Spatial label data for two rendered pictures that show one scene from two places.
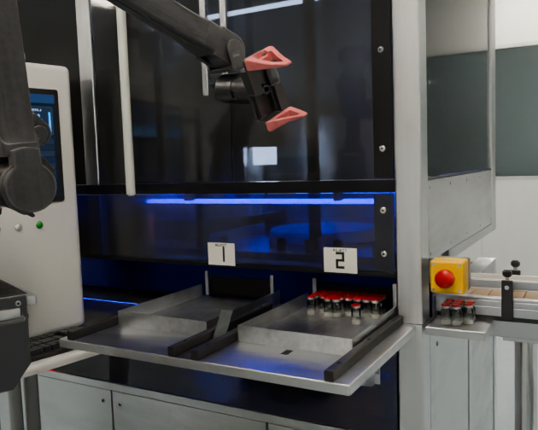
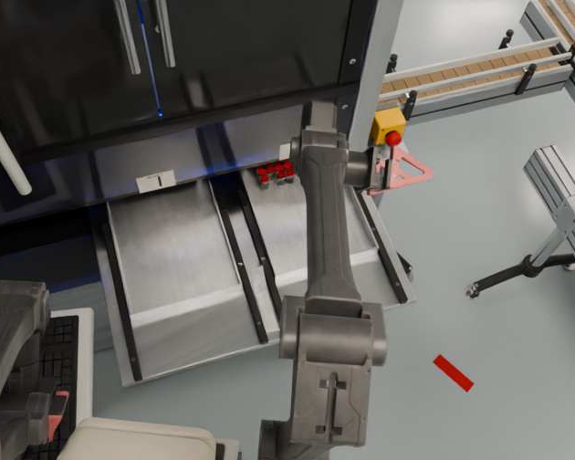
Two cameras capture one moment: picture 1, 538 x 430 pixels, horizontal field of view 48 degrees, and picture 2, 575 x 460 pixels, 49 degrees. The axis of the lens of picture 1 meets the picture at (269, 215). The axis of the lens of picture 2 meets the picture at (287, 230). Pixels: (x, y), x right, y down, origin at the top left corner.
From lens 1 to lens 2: 1.43 m
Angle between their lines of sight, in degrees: 68
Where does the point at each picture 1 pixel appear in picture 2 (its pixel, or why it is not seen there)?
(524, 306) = (418, 108)
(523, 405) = not seen: hidden behind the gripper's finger
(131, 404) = (57, 301)
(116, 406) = not seen: hidden behind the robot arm
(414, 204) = (375, 95)
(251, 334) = (289, 274)
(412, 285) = (360, 145)
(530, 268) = not seen: outside the picture
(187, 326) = (220, 293)
